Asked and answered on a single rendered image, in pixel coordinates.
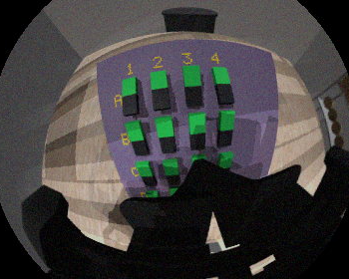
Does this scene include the purple switch panel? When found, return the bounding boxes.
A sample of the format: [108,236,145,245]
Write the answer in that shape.
[97,39,279,197]

